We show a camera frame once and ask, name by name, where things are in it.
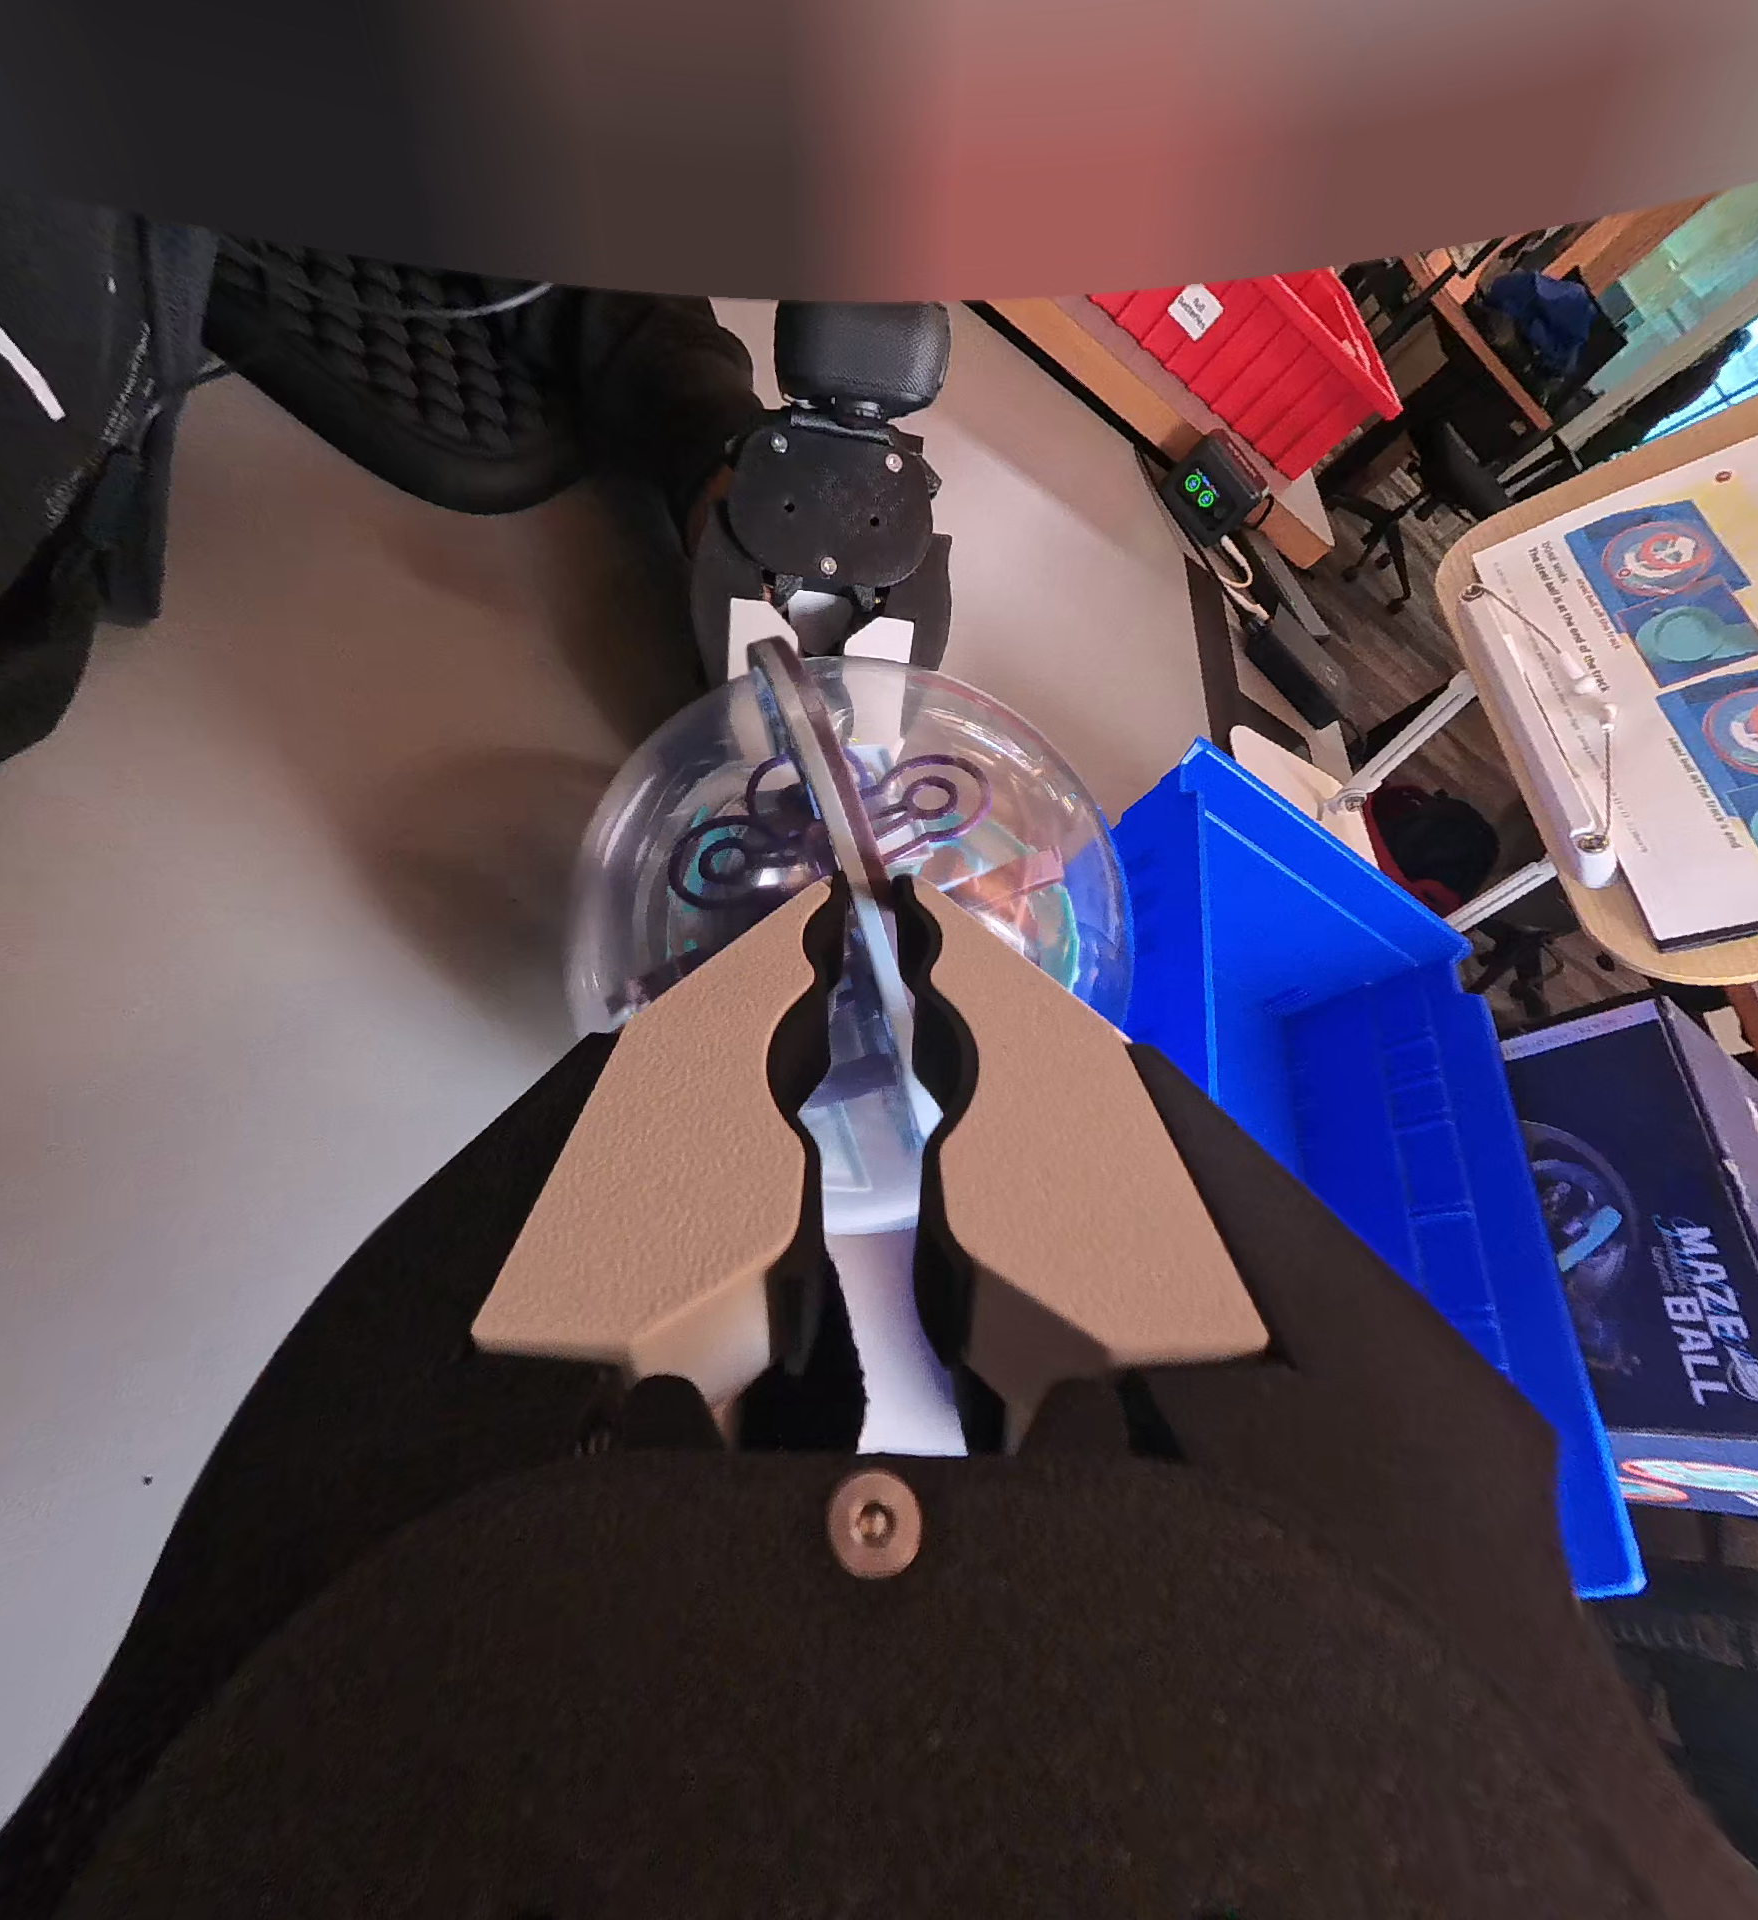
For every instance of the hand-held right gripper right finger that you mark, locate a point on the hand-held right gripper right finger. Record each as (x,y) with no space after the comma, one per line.
(1090,1201)

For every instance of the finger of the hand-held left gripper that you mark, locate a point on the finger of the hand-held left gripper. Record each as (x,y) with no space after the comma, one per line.
(757,624)
(891,641)

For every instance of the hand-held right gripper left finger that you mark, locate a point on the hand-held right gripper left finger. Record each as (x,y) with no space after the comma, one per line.
(654,1201)

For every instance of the clear maze ball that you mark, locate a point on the clear maze ball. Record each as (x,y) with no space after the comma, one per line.
(669,795)

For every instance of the person's left forearm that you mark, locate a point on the person's left forearm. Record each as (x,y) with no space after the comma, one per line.
(654,406)

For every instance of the blue plastic bin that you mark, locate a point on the blue plastic bin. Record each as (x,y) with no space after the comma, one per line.
(1268,961)

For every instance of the black box with green lights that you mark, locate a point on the black box with green lights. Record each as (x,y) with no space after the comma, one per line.
(1210,489)

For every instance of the red plastic bin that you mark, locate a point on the red plastic bin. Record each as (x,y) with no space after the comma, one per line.
(1254,376)

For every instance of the dark blue cardboard box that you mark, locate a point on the dark blue cardboard box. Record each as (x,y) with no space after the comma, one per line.
(1689,1276)

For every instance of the printed instruction sheet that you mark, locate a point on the printed instruction sheet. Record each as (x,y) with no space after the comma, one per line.
(1721,721)

